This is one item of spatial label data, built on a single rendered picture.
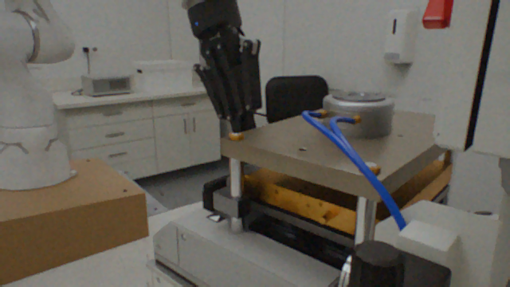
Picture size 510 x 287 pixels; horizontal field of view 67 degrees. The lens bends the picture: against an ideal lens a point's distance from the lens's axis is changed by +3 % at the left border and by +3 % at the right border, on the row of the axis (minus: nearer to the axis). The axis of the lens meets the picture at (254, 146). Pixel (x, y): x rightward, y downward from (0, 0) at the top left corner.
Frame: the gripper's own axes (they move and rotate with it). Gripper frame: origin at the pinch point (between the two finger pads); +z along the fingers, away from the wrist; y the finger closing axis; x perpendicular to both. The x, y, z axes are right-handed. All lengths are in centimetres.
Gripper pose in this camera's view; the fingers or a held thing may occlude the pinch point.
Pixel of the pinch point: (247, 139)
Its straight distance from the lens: 57.0
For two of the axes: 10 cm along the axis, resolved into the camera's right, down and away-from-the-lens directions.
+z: 2.5, 9.7, 0.7
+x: -6.6, 2.2, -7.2
